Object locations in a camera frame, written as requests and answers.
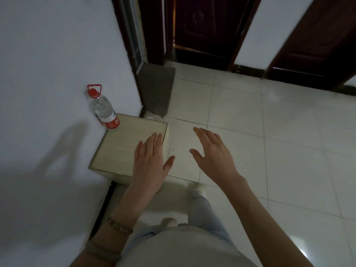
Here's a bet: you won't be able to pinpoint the brown beaded bracelet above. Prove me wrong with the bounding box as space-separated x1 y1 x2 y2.
108 217 134 234

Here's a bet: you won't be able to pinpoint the person's right hand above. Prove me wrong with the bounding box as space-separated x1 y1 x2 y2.
189 126 247 191

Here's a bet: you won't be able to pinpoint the white shoe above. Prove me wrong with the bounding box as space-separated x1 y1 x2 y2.
161 218 179 229
189 182 207 197

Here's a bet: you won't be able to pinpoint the pale jade bangle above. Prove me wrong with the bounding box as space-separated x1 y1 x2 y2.
85 239 122 262

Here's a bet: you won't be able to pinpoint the person's left hand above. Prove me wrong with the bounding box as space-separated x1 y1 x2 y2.
129 132 176 194

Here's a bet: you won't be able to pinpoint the person's left forearm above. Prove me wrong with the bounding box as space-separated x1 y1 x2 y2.
69 186 158 267

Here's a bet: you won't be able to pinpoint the grey doormat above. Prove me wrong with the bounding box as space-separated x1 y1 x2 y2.
138 63 176 118

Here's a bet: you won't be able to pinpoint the light blue jeans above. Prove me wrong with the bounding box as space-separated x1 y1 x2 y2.
130 191 235 249

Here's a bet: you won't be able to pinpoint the red capped water bottle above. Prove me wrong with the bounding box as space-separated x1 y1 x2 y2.
87 84 121 131

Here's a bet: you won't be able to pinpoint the person's right forearm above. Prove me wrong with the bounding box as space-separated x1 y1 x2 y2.
227 178 315 267

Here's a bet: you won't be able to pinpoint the dark wooden door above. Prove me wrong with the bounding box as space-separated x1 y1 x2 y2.
164 0 263 72
266 0 356 91

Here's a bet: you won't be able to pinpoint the white shirt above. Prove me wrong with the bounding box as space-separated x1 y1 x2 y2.
116 225 260 267

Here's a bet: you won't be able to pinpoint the light wooden box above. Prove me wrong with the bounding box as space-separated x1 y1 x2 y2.
88 113 170 185

